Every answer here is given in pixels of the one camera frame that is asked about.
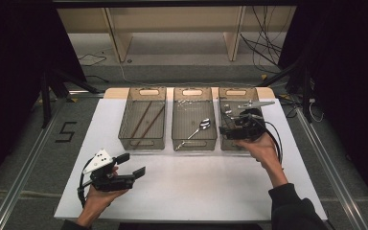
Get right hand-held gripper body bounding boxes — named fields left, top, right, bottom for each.
left=236, top=100, right=276, bottom=142

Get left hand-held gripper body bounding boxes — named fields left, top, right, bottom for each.
left=82, top=149, right=137, bottom=193

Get steel spoon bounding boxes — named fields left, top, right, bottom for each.
left=174, top=118, right=212, bottom=151

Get smoky transparent plastic bin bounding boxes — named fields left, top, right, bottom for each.
left=118, top=86, right=168, bottom=151
left=171, top=86, right=219, bottom=151
left=218, top=86, right=270, bottom=152

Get person's left hand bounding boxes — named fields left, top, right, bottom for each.
left=83, top=185, right=129, bottom=216

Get person's right hand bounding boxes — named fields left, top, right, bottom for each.
left=236, top=132, right=285, bottom=172

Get black metal stand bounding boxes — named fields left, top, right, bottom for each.
left=258, top=57, right=314, bottom=124

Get black tripod stand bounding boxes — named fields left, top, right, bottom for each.
left=39, top=68, right=100, bottom=128

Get dark curtain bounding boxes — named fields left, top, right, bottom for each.
left=279, top=0, right=368, bottom=209
left=0, top=0, right=87, bottom=193

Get beige wooden desk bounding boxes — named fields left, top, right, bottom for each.
left=57, top=6, right=296, bottom=63

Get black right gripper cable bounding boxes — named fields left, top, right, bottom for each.
left=258, top=119, right=284, bottom=164

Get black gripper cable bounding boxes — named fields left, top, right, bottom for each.
left=258, top=119, right=284, bottom=164
left=77, top=157, right=96, bottom=209

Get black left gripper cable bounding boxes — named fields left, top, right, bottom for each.
left=77, top=157, right=96, bottom=209

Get white cable with plug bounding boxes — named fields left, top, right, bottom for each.
left=308, top=98, right=325, bottom=124

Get bundle of black cables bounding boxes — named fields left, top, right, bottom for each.
left=240, top=6, right=288, bottom=70

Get aluminium floor rail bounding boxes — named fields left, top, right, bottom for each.
left=295, top=106, right=368, bottom=230
left=0, top=104, right=65, bottom=230

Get thin black floor cable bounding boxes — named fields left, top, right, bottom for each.
left=78, top=52, right=108, bottom=67

